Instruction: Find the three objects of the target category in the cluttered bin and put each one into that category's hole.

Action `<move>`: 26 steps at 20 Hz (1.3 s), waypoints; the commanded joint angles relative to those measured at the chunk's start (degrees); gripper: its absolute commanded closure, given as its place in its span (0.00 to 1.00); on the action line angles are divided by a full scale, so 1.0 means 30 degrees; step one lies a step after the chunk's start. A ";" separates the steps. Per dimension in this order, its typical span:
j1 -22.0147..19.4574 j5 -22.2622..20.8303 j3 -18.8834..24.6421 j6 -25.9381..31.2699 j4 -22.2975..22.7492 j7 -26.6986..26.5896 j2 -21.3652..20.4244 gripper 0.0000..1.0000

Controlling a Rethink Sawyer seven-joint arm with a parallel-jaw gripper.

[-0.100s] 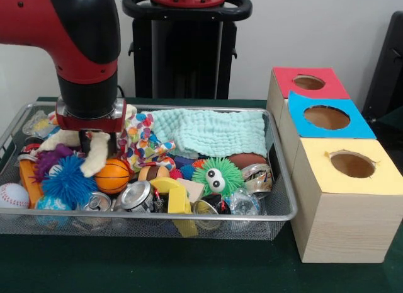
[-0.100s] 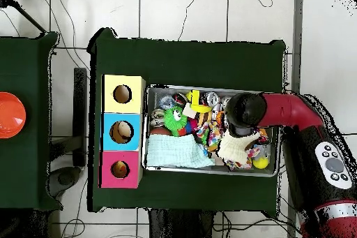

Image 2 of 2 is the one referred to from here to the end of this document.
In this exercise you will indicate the green spiky ball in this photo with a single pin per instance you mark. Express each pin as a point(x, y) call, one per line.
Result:
point(174, 119)

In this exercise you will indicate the yellow plastic block toy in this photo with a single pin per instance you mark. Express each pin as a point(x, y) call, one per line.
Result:
point(195, 99)

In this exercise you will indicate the wooden box with three holes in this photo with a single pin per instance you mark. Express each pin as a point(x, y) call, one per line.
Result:
point(124, 112)

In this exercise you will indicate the yellow ball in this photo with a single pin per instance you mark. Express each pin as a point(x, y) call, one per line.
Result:
point(260, 162)

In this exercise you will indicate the mint green waffle cloth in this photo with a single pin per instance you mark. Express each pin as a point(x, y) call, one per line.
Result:
point(175, 151)

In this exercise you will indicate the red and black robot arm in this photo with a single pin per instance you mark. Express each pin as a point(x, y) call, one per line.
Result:
point(290, 109)

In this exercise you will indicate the yellow plush duck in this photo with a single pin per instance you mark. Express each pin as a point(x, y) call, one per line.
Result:
point(120, 169)

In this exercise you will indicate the orange plate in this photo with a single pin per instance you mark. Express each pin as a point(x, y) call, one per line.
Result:
point(10, 115)

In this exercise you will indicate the colourful patterned cloth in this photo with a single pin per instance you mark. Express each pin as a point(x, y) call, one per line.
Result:
point(209, 132)

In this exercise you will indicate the dark green table cloth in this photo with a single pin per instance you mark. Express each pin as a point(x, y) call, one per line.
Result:
point(28, 54)
point(189, 59)

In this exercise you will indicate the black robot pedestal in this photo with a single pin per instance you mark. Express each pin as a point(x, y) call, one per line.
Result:
point(184, 227)

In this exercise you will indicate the cream yellow waffle cloth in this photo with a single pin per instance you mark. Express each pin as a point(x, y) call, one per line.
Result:
point(237, 146)

